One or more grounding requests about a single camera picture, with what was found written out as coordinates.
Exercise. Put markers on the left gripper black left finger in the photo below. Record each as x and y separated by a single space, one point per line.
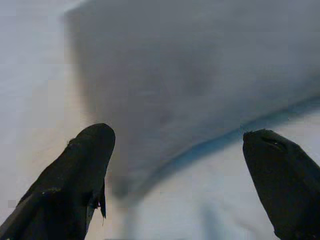
62 187

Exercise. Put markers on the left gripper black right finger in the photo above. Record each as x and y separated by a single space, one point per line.
282 180

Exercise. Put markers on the grey bear pillow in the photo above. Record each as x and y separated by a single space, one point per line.
175 75

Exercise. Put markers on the white quilted mattress topper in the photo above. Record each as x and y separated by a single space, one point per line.
30 75

